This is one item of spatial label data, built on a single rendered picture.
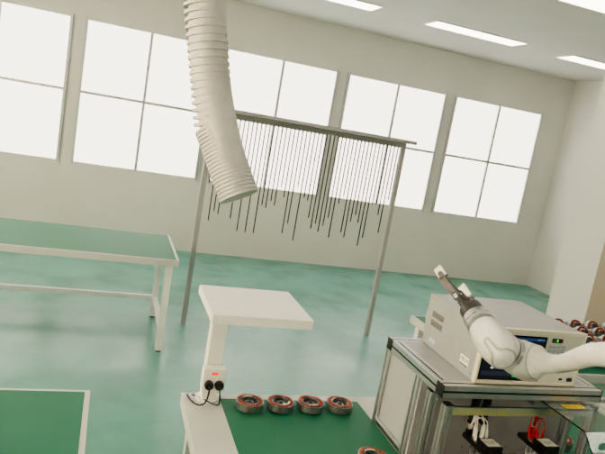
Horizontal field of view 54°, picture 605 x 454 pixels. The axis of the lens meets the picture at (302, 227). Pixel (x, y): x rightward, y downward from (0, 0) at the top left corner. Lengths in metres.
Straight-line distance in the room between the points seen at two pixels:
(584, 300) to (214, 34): 4.67
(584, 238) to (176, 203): 4.89
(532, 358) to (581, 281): 4.32
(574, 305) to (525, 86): 4.48
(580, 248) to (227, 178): 4.52
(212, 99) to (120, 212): 5.77
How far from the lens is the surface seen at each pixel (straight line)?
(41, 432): 2.26
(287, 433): 2.38
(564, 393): 2.44
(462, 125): 9.32
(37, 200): 8.10
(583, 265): 6.26
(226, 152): 2.35
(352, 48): 8.54
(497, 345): 1.87
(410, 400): 2.33
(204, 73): 2.41
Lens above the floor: 1.87
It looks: 9 degrees down
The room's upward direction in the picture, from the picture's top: 10 degrees clockwise
